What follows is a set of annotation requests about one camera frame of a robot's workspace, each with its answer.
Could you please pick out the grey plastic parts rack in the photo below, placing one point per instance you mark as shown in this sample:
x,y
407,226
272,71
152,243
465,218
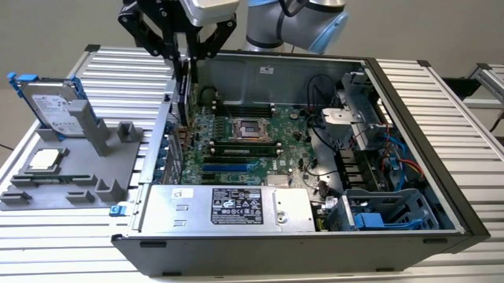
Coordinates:
x,y
75,165

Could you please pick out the neighbouring metal slat table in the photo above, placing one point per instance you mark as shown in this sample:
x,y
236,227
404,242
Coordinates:
x,y
493,76

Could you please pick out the Nvidia Quadro graphics card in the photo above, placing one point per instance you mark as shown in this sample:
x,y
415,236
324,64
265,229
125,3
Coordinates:
x,y
184,88

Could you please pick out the metal drive bracket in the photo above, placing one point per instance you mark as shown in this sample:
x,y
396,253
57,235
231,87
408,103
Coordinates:
x,y
339,116

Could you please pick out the green RAM stick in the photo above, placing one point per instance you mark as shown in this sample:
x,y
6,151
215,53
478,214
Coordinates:
x,y
75,177

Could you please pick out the silver CPU chip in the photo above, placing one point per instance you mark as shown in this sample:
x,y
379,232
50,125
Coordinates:
x,y
45,160

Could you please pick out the hard disk in blue carrier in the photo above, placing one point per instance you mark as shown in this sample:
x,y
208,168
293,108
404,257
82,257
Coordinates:
x,y
49,109

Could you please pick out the round black case speaker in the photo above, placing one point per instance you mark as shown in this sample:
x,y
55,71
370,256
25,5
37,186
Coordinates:
x,y
209,94

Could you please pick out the CPU socket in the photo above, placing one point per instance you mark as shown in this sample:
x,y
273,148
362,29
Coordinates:
x,y
251,128

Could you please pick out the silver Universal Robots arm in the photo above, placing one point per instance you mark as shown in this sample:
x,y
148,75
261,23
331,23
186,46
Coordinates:
x,y
268,26

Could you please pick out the RAM stick with white label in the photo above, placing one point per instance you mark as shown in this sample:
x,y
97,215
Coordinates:
x,y
236,151

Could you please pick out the blue expansion slot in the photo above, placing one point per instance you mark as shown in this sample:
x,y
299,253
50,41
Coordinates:
x,y
229,168

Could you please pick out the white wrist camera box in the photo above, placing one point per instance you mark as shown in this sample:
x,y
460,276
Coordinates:
x,y
209,11

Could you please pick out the silver finned chipset heatsink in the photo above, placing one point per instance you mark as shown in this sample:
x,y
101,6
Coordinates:
x,y
279,180

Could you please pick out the open grey PC case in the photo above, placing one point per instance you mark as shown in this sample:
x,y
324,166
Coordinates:
x,y
276,253

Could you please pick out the blue case latch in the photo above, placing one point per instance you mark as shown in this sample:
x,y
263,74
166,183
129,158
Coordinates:
x,y
116,210

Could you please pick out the green Dell motherboard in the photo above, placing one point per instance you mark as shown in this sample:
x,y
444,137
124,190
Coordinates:
x,y
288,141

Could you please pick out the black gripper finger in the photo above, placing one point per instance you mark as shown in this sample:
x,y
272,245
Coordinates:
x,y
146,32
219,38

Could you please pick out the blue plastic disk bay clip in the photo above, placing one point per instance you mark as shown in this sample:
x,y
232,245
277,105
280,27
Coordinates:
x,y
368,221

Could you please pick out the silver power supply unit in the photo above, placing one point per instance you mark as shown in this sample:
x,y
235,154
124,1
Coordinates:
x,y
189,218

